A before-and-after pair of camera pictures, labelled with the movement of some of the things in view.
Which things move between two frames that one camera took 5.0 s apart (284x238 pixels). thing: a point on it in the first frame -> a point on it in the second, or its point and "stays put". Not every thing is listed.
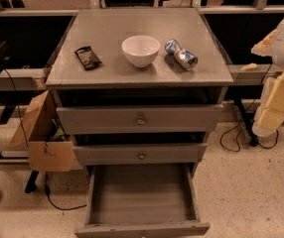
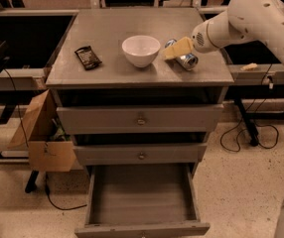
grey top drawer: [140, 119] stays put
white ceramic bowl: [140, 50] stays put
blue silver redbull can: [188, 59] stays put
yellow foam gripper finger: [281, 95] -> [208, 37]
